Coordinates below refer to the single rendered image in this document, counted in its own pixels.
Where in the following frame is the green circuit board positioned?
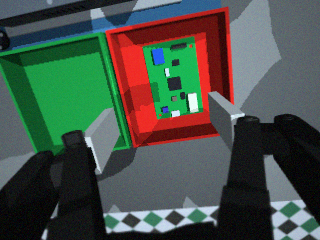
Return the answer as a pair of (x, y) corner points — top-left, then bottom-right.
(142, 36), (203, 119)

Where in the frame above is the red bin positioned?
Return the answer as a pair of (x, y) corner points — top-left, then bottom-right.
(105, 7), (234, 148)

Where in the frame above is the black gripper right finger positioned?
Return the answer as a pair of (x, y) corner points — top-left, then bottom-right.
(208, 91), (320, 240)

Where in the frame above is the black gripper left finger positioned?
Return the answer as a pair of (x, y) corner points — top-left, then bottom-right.
(0, 108), (120, 240)

